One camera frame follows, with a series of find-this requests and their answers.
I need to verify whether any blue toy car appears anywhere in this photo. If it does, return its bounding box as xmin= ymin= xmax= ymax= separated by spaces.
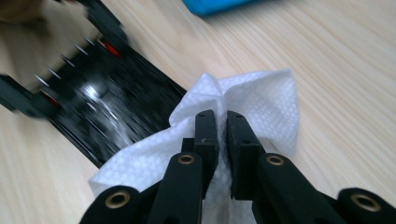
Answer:
xmin=29 ymin=38 xmax=188 ymax=169

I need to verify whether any blue wet wipes pack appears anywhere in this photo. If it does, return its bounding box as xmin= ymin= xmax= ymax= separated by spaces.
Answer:
xmin=181 ymin=0 xmax=260 ymax=17

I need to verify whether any white wet wipe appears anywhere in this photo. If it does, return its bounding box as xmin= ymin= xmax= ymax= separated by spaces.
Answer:
xmin=88 ymin=68 xmax=301 ymax=224

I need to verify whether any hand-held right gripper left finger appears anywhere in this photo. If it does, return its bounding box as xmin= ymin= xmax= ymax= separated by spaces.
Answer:
xmin=181 ymin=109 xmax=220 ymax=200

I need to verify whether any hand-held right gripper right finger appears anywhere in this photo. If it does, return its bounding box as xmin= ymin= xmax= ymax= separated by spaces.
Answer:
xmin=226 ymin=110 xmax=266 ymax=202

